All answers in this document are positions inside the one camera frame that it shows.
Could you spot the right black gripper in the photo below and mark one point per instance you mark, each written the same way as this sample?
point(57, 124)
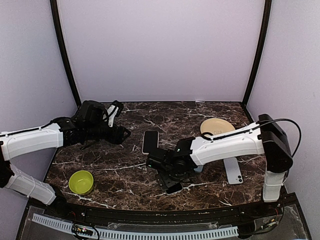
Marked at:
point(165, 181)

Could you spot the white cable duct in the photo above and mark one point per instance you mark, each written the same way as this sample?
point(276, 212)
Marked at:
point(119, 231)

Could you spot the right black frame post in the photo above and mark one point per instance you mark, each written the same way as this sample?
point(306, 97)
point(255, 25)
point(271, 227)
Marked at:
point(258, 53)

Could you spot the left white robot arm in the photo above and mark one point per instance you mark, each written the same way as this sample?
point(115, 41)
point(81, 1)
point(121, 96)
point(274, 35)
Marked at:
point(91, 122)

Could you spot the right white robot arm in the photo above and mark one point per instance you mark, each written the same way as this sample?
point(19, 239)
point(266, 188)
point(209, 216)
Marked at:
point(264, 137)

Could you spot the clear phone case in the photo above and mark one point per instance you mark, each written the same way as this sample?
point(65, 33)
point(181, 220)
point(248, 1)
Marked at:
point(175, 192)

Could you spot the left black frame post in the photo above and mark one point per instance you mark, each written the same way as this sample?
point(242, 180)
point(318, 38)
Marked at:
point(63, 51)

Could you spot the black frame post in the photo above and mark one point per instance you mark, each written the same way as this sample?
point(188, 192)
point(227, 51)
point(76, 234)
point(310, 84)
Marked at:
point(63, 51)
point(258, 53)

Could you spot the yellow plate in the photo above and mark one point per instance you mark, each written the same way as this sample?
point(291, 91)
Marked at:
point(216, 126)

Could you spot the green bowl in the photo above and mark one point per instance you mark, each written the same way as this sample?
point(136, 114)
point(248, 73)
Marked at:
point(81, 182)

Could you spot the black front rail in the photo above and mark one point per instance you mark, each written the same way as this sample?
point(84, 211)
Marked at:
point(244, 214)

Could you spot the blue phone case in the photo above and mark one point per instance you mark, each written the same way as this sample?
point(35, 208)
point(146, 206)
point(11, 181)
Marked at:
point(199, 169)

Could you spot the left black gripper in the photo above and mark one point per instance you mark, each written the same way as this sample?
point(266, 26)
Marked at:
point(116, 137)

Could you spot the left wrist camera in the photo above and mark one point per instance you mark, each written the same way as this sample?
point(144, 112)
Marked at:
point(112, 112)

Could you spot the light blue phone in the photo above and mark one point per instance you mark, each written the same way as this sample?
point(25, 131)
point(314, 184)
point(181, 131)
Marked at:
point(232, 169)

